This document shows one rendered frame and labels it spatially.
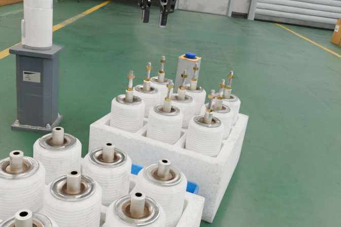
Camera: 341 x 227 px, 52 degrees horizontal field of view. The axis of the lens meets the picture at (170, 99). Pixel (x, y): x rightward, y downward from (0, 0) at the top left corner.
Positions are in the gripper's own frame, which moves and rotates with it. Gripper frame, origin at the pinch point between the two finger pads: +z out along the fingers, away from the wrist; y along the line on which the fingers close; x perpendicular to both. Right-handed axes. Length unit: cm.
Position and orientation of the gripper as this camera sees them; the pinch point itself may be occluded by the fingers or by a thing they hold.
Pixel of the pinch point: (154, 20)
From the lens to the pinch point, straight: 106.5
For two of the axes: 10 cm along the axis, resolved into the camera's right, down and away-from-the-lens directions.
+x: 6.6, -1.8, 7.3
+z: -1.3, 9.3, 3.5
